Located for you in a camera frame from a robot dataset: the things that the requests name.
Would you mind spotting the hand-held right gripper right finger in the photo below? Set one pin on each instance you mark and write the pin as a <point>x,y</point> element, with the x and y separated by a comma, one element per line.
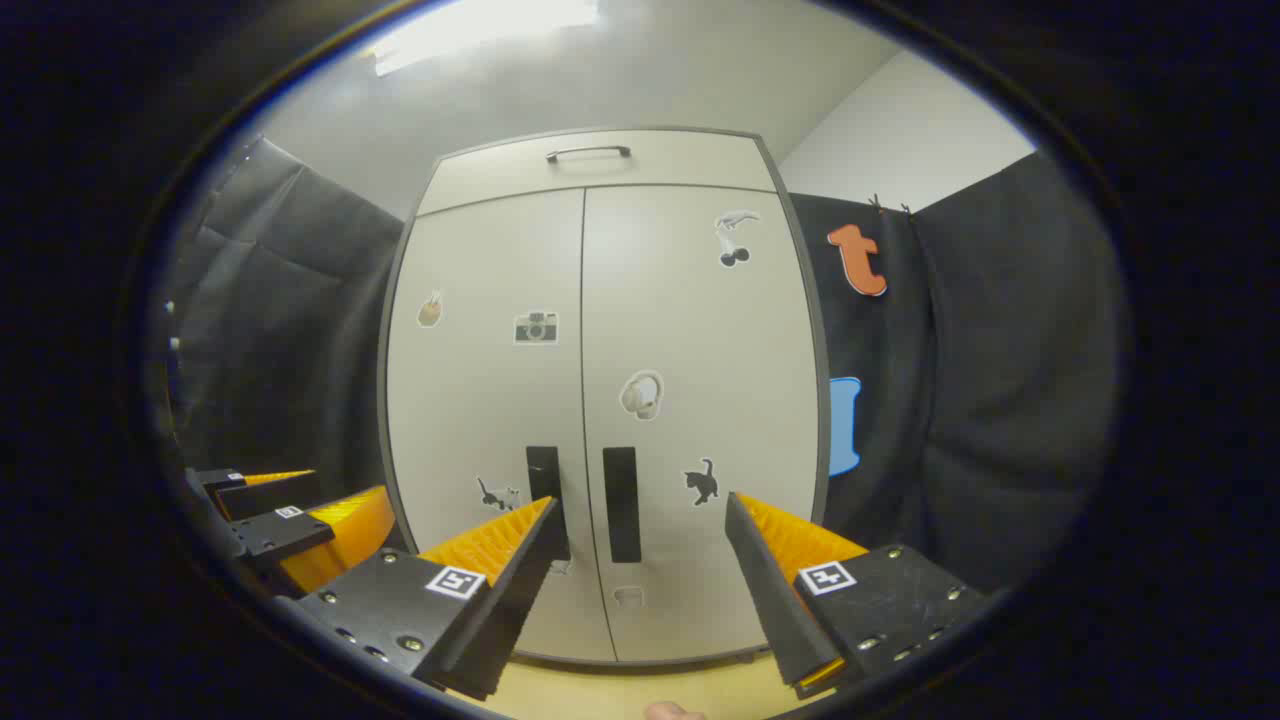
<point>765,600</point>

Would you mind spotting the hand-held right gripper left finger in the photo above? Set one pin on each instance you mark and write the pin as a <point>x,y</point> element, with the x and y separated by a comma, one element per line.
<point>520,600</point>

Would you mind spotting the ceiling light panel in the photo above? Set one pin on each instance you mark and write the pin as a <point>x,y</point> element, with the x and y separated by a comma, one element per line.
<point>480,25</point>

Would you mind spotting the black backdrop cloth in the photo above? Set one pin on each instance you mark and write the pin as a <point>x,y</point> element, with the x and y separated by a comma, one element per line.
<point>290,330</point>

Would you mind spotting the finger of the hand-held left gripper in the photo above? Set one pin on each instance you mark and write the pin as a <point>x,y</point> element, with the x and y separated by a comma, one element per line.
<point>340,530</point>
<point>270,495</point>

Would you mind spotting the white double-door shoe cabinet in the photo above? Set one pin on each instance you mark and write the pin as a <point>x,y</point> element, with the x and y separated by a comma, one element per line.
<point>500,170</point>

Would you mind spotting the white cabinet door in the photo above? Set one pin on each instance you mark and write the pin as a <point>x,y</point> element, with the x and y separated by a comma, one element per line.
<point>720,380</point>
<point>480,400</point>

